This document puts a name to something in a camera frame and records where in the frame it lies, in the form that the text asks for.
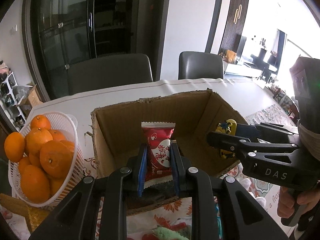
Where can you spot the brown cardboard box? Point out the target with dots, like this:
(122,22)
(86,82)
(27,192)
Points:
(117,132)

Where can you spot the dark grey chair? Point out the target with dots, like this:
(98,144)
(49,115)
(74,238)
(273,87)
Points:
(109,71)
(196,65)

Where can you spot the red snack packet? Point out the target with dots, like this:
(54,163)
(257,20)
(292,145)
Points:
(158,135)

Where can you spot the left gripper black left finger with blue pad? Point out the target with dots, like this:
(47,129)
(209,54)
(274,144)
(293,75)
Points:
(96,201)

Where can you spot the white shoe rack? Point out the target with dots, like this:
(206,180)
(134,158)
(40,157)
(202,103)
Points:
(9,104)

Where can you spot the dark wood wall panel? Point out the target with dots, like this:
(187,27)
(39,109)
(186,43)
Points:
(234,25)

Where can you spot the green knitted cloth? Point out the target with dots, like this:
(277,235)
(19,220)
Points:
(155,194)

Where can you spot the person's right hand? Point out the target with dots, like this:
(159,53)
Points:
(286,201)

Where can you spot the orange front large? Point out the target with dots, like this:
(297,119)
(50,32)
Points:
(56,159)

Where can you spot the orange right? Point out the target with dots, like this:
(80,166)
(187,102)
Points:
(40,121)

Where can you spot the woven tissue box floral cover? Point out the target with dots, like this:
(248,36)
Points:
(34,216)

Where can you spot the cardboard box on floor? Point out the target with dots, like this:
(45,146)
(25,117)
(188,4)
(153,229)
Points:
(32,100)

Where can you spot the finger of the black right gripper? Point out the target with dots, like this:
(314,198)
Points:
(268,132)
(259,142)

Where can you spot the dark grey chair left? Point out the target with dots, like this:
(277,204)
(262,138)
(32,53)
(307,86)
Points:
(109,71)

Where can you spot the white plastic fruit basket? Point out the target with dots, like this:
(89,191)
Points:
(65,124)

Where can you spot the orange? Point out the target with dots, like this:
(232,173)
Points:
(40,121)
(14,147)

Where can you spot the patterned tile table mat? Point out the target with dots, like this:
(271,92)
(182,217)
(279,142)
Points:
(180,211)

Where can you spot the dark glass sliding door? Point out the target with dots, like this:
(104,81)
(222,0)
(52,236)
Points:
(62,36)

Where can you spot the yellow minion toy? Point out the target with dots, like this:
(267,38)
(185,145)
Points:
(227,127)

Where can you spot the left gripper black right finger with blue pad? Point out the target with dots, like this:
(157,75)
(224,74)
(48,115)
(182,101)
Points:
(221,208)

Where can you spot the orange left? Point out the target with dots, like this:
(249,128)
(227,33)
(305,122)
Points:
(14,147)

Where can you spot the dark grey chair right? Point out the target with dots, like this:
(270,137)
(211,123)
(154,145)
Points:
(196,65)

